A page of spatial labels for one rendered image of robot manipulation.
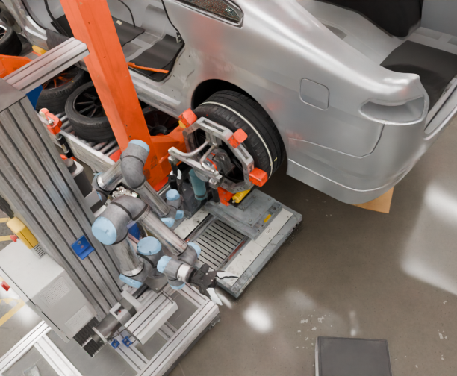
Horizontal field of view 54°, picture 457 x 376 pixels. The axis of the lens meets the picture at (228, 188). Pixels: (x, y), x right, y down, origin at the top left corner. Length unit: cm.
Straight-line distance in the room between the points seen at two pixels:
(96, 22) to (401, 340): 260
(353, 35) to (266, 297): 204
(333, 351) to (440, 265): 117
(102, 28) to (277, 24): 89
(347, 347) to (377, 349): 16
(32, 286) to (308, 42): 169
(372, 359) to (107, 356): 159
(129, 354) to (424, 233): 226
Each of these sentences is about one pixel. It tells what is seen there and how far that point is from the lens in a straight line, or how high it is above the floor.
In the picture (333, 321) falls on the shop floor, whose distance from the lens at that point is 319.
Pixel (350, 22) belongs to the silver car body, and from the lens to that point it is 373.
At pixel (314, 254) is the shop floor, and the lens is 342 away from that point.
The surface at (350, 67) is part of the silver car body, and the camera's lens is 218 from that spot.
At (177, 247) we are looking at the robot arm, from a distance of 208.
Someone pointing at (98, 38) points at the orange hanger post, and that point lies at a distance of 250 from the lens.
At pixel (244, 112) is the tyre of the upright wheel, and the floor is 116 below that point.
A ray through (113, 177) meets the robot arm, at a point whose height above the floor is 113.
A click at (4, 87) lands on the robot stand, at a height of 203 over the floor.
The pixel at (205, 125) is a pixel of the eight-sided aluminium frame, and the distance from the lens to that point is 271.
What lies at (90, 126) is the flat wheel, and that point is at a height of 48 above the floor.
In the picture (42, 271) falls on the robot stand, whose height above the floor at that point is 123.
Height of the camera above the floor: 292
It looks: 50 degrees down
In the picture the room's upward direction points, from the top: 9 degrees counter-clockwise
